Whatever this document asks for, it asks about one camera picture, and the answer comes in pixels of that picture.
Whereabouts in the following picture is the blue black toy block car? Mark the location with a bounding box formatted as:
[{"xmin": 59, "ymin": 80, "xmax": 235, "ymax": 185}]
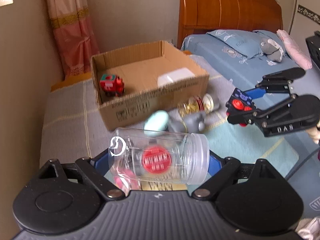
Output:
[{"xmin": 226, "ymin": 88, "xmax": 256, "ymax": 127}]

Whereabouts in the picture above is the pink toy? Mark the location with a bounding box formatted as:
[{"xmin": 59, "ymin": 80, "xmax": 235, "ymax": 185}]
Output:
[{"xmin": 114, "ymin": 169, "xmax": 142, "ymax": 195}]

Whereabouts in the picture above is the tall clear plastic jar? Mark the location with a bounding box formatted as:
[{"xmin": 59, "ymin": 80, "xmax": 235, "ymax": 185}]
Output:
[{"xmin": 108, "ymin": 128, "xmax": 210, "ymax": 185}]

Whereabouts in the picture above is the capsule bottle with gold pills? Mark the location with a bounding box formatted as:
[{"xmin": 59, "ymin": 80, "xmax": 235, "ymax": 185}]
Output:
[{"xmin": 177, "ymin": 93, "xmax": 220, "ymax": 118}]

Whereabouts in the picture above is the person's right hand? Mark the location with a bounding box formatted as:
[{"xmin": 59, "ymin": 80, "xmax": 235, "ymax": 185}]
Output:
[{"xmin": 306, "ymin": 127, "xmax": 320, "ymax": 144}]

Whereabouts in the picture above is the grey plush toy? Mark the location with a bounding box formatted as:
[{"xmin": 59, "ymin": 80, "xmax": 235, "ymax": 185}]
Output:
[{"xmin": 260, "ymin": 38, "xmax": 284, "ymax": 62}]

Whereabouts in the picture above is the blue floral pillow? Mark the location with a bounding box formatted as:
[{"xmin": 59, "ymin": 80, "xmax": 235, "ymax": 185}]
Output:
[{"xmin": 207, "ymin": 29, "xmax": 286, "ymax": 59}]

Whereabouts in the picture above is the pink folded cloth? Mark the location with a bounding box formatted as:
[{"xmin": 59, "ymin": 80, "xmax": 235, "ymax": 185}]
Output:
[{"xmin": 277, "ymin": 29, "xmax": 312, "ymax": 70}]

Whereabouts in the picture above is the mint green round case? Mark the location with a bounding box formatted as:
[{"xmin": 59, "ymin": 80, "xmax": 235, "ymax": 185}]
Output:
[{"xmin": 144, "ymin": 110, "xmax": 169, "ymax": 137}]

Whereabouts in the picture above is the white flat box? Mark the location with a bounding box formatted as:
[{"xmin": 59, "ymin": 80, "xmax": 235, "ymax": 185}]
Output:
[{"xmin": 157, "ymin": 67, "xmax": 195, "ymax": 87}]

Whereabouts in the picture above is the red toy train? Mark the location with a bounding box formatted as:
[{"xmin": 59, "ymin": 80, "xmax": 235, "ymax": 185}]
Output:
[{"xmin": 99, "ymin": 74, "xmax": 125, "ymax": 97}]

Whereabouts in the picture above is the cardboard box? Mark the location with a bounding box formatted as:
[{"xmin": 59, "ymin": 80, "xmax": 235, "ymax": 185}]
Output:
[{"xmin": 91, "ymin": 41, "xmax": 209, "ymax": 131}]

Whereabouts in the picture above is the wooden headboard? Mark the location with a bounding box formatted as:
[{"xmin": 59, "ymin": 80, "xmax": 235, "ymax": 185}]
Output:
[{"xmin": 177, "ymin": 0, "xmax": 283, "ymax": 48}]

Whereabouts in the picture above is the pink curtain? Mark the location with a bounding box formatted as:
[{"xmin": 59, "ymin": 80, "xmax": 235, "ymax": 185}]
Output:
[{"xmin": 47, "ymin": 0, "xmax": 99, "ymax": 78}]

